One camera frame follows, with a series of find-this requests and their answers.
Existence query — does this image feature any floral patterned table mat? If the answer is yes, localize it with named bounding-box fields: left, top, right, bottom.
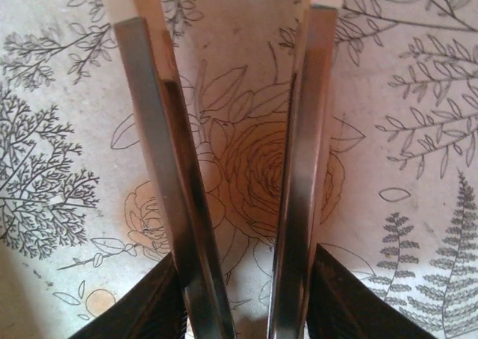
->
left=0, top=0, right=478, bottom=339

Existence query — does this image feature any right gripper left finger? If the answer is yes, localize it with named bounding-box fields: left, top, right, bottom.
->
left=74, top=0, right=235, bottom=339

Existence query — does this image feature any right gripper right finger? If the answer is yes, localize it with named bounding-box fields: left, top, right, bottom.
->
left=267, top=0, right=423, bottom=339

